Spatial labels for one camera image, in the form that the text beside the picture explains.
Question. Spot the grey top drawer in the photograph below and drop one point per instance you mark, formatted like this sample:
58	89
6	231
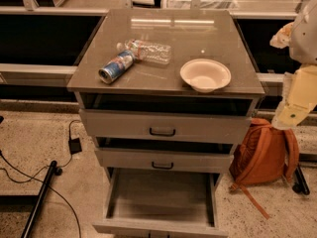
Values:
165	127

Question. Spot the grey middle drawer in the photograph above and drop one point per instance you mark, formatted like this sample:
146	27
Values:
162	160

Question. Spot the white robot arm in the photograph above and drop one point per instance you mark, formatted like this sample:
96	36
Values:
305	4

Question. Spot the black pole on left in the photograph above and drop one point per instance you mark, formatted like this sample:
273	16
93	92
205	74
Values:
39	200

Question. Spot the blue silver redbull can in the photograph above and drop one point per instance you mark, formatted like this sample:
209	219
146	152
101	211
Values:
116	66

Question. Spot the white paper bowl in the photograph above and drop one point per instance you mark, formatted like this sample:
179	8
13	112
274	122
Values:
205	75

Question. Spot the grey drawer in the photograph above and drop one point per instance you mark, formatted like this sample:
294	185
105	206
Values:
165	127
162	160
160	204

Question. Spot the black pole on right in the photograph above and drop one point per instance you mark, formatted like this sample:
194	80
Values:
300	184

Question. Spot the black power adapter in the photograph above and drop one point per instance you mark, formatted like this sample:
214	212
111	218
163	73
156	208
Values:
74	146

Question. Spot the black pole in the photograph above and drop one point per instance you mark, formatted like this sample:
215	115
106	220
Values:
300	184
39	200

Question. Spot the grey bottom drawer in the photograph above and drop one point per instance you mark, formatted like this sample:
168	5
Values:
160	204

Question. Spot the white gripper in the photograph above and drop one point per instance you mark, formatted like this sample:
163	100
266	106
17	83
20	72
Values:
306	42

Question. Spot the orange backpack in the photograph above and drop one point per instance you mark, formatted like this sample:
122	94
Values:
266	154

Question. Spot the clear plastic water bottle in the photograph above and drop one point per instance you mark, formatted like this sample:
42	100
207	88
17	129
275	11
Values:
147	51

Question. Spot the grey drawer cabinet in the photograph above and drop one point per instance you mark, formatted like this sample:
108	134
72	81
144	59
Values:
155	88

